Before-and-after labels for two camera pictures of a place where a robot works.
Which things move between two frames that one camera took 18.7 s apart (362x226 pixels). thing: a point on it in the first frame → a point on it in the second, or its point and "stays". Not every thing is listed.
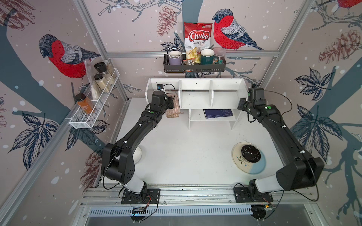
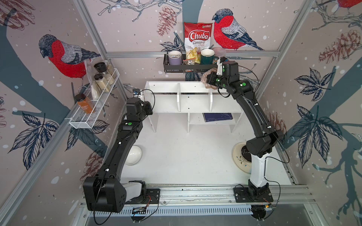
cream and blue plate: (246, 166) stays
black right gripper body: (244, 105) → (218, 81)
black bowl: (250, 153) stays
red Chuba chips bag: (197, 35) stays
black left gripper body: (168, 104) → (147, 110)
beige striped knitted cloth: (175, 112) → (203, 79)
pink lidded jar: (220, 52) stays
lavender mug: (175, 58) stays
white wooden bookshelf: (207, 99) stays
